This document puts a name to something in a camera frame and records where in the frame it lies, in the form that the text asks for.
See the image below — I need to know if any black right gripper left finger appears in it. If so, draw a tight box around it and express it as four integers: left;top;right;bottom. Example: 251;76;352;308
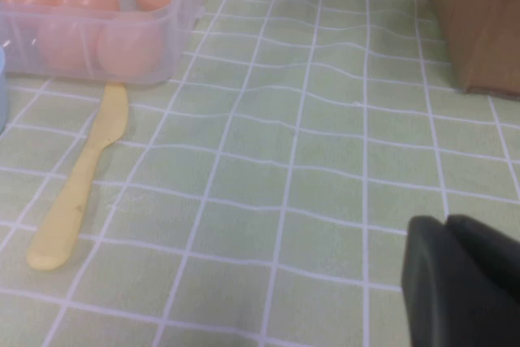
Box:
401;215;520;347

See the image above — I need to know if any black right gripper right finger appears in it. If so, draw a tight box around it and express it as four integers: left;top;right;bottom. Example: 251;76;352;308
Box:
445;214;520;283

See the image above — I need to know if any brown cardboard box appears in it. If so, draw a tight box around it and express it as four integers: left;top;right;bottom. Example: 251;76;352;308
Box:
418;0;520;100

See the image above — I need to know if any clear plastic egg box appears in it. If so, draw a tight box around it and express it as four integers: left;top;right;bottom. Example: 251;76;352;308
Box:
0;0;219;86

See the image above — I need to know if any green checked tablecloth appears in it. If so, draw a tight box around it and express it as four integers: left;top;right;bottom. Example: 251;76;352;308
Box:
0;0;520;347

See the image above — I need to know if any yellow plastic knife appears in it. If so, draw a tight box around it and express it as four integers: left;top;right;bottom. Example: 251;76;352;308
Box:
26;82;130;271

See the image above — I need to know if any light blue bowl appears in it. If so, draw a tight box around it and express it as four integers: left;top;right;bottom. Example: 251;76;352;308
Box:
0;46;7;133

